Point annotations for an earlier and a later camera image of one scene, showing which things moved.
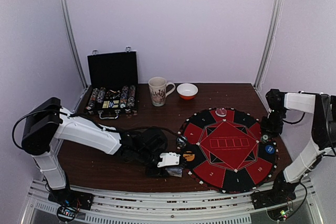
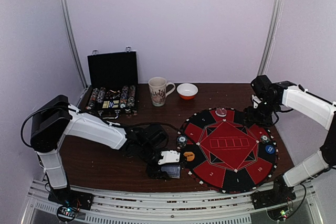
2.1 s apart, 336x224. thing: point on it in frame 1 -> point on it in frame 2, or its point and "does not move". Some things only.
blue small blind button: (270, 149) does not move
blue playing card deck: (175, 171) does not move
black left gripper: (150, 172) does not move
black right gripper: (269, 128) -> (255, 116)
